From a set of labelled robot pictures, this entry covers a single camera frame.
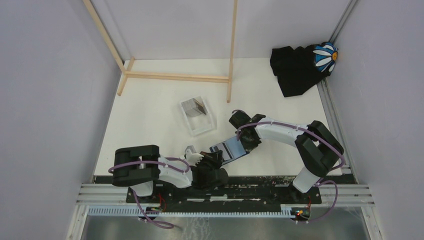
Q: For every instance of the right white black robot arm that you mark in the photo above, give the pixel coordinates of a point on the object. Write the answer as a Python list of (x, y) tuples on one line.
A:
[(319, 150)]

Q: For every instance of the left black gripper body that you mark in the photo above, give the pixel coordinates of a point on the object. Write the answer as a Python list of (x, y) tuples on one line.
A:
[(206, 167)]

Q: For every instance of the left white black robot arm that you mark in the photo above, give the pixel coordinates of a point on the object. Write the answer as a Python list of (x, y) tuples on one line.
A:
[(141, 167)]

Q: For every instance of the silver credit card stack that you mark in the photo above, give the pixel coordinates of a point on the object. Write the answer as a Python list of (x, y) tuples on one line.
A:
[(193, 107)]

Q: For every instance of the white slotted cable duct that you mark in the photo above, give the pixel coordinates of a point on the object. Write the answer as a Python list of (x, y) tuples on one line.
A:
[(134, 211)]

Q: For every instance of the aluminium rail frame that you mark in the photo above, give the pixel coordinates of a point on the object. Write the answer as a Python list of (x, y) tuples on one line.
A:
[(148, 113)]

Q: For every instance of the wooden frame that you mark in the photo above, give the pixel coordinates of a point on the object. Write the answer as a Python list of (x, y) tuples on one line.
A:
[(127, 71)]

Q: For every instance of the clear plastic card box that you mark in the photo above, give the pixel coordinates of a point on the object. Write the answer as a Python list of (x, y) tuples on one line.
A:
[(200, 124)]

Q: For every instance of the black cloth with daisy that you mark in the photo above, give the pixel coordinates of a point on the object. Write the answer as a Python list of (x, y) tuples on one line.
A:
[(299, 69)]

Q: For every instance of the silver white credit card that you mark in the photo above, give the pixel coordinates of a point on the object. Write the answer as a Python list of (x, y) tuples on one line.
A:
[(227, 154)]

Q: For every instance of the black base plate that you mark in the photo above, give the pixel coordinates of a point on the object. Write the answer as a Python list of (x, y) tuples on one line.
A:
[(242, 194)]

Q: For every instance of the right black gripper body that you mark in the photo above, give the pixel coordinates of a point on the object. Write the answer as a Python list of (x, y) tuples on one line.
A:
[(249, 144)]

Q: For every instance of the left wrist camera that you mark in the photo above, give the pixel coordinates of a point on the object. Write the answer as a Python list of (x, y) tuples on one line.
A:
[(192, 156)]

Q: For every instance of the blue leather card holder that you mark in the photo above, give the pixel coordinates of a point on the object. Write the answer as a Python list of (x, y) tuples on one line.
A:
[(232, 149)]

